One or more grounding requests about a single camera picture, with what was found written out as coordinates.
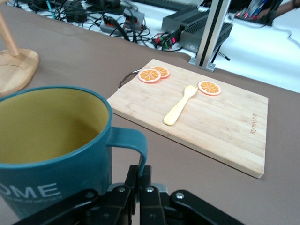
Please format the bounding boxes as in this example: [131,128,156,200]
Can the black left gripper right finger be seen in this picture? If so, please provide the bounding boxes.
[140,165,244,225]

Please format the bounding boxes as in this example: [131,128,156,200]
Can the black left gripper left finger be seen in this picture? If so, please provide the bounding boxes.
[14,165,141,225]

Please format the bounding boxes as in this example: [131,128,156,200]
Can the teal cup yellow inside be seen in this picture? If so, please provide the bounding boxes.
[0,85,149,220]

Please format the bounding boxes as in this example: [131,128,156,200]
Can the wooden cup rack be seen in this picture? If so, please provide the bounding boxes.
[0,9,40,98]

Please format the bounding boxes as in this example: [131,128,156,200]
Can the yellow plastic fork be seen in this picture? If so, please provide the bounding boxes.
[163,84,199,126]

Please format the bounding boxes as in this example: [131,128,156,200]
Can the bamboo cutting board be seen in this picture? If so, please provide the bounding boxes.
[109,59,269,179]

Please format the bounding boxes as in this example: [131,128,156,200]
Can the brown table cover mat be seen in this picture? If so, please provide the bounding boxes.
[0,4,300,225]

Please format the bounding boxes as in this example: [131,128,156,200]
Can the toy orange slice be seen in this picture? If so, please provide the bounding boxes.
[197,80,222,96]
[137,68,162,84]
[150,66,171,79]

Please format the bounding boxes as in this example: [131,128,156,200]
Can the device with red display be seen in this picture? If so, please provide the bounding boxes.
[153,31,181,50]

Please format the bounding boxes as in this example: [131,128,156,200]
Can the grey power adapter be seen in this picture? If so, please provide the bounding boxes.
[123,8,145,25]
[100,15,124,35]

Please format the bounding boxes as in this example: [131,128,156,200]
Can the black finned electronics box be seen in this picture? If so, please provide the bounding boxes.
[161,10,234,53]

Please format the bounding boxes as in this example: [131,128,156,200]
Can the circuit board red lights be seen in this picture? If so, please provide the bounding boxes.
[236,0,275,24]

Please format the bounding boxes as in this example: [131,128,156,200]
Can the aluminium camera post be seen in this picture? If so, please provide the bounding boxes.
[189,0,232,72]

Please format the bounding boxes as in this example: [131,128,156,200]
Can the teal cable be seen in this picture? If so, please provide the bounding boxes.
[45,0,57,19]

